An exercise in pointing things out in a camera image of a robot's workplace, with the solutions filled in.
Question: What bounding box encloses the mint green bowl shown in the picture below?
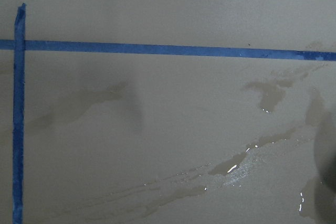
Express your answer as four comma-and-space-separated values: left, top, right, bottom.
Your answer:
313, 111, 336, 224

